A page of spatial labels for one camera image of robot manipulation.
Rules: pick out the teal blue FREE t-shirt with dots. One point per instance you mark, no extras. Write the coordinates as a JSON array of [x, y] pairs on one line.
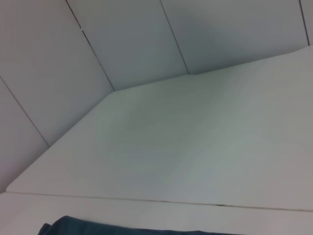
[[146, 227]]

